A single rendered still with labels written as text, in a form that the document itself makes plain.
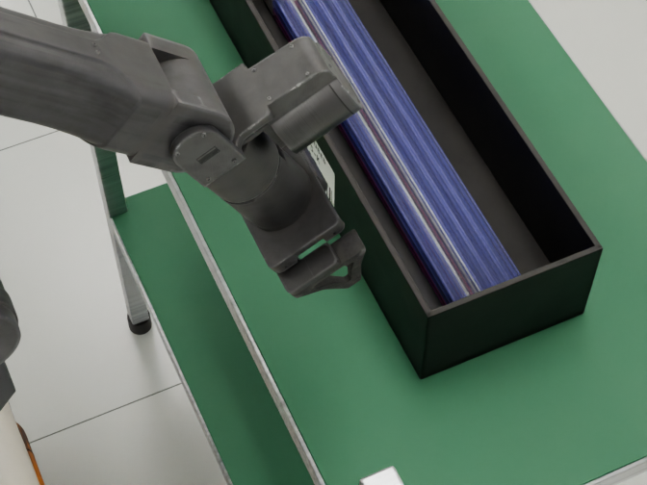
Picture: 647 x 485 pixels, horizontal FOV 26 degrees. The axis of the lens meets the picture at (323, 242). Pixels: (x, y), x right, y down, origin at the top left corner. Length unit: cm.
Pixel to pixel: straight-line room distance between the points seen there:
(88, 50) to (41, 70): 4
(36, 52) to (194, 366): 118
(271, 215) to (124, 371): 138
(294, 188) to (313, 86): 10
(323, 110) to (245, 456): 100
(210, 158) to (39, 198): 169
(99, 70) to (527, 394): 58
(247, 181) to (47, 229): 159
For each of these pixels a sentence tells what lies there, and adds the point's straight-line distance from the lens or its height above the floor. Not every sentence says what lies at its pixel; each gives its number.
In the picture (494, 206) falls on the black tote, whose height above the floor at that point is 96.
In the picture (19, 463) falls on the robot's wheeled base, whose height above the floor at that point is 26.
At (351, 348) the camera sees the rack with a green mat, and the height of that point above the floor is 95.
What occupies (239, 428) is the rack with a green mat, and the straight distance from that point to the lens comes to 193.
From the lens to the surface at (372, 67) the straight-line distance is 144.
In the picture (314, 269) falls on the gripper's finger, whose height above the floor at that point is 119.
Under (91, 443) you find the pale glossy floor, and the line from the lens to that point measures 234.
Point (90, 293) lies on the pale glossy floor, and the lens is 248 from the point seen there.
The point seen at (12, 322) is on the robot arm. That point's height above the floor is 125.
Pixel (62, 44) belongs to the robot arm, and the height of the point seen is 145.
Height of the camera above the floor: 208
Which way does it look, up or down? 56 degrees down
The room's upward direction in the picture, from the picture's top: straight up
